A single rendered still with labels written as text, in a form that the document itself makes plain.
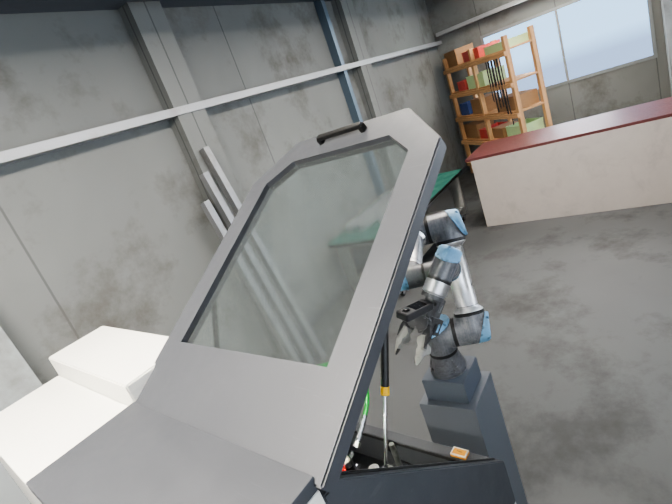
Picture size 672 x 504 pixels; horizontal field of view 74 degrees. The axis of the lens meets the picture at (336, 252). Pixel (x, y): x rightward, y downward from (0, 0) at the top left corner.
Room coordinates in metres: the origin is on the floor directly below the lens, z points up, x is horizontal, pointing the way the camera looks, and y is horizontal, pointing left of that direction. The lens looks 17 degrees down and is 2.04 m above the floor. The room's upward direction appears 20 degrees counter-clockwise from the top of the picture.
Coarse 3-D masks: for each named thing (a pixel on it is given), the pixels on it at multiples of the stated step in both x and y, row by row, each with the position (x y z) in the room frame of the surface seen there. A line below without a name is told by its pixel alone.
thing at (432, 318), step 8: (432, 296) 1.19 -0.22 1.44; (440, 304) 1.22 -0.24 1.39; (432, 312) 1.20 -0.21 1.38; (440, 312) 1.22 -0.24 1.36; (416, 320) 1.19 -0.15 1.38; (424, 320) 1.17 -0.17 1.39; (432, 320) 1.18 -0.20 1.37; (440, 320) 1.20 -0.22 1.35; (416, 328) 1.18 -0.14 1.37; (424, 328) 1.16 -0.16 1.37; (432, 328) 1.19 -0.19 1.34; (440, 328) 1.20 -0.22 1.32
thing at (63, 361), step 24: (96, 336) 1.64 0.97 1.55; (120, 336) 1.53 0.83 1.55; (144, 336) 1.44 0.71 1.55; (168, 336) 1.37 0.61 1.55; (72, 360) 1.47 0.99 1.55; (96, 360) 1.38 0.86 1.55; (120, 360) 1.30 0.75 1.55; (144, 360) 1.23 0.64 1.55; (96, 384) 1.29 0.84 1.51; (120, 384) 1.14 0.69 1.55; (144, 384) 1.14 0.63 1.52
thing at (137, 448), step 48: (48, 384) 1.54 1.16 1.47; (0, 432) 1.29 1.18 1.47; (48, 432) 1.17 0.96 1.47; (96, 432) 1.01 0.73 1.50; (144, 432) 0.93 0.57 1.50; (192, 432) 0.86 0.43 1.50; (48, 480) 0.88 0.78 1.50; (96, 480) 0.82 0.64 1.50; (144, 480) 0.76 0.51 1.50; (192, 480) 0.71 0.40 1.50; (240, 480) 0.66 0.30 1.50; (288, 480) 0.62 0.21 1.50
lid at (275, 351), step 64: (384, 128) 1.28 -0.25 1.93; (256, 192) 1.53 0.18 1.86; (320, 192) 1.29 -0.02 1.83; (384, 192) 1.09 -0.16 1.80; (256, 256) 1.27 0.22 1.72; (320, 256) 1.07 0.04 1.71; (384, 256) 0.90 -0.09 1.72; (192, 320) 1.22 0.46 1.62; (256, 320) 1.05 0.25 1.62; (320, 320) 0.90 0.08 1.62; (384, 320) 0.79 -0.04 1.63; (192, 384) 1.00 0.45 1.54; (256, 384) 0.86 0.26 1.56; (320, 384) 0.75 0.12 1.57; (256, 448) 0.73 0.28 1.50; (320, 448) 0.65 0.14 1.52
